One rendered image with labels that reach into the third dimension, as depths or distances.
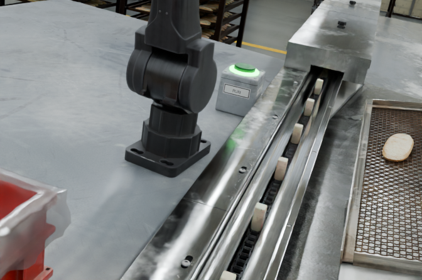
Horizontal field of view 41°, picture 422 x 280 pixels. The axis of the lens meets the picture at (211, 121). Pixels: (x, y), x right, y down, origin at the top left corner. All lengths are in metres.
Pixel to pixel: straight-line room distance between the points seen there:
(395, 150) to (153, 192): 0.33
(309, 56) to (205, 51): 0.53
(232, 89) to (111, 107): 0.22
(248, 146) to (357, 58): 0.47
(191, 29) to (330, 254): 0.33
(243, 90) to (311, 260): 0.42
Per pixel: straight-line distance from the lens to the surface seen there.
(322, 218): 0.76
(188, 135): 0.80
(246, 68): 1.02
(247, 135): 0.85
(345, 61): 1.22
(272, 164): 0.80
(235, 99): 1.02
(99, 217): 0.68
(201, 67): 0.73
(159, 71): 0.74
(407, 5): 7.81
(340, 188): 0.85
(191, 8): 0.72
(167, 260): 0.55
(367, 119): 0.94
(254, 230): 0.66
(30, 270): 0.56
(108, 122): 0.93
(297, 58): 1.23
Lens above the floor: 1.20
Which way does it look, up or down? 22 degrees down
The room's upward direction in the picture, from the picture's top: 10 degrees clockwise
